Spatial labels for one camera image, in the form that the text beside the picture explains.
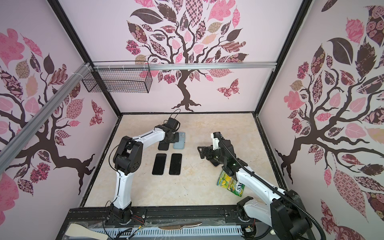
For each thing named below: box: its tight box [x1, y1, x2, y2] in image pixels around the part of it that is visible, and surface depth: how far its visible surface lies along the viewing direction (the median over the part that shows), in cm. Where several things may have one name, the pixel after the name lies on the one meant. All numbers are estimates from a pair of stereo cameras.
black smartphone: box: [152, 153, 167, 175], surface depth 94 cm
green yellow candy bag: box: [216, 169, 246, 197], surface depth 83 cm
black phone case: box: [158, 141, 170, 151], surface depth 102 cm
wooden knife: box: [158, 222, 203, 230], surface depth 72 cm
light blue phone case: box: [173, 132, 185, 150], surface depth 102 cm
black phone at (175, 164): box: [169, 153, 183, 175], surface depth 94 cm
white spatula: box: [65, 223, 109, 239], surface depth 71 cm
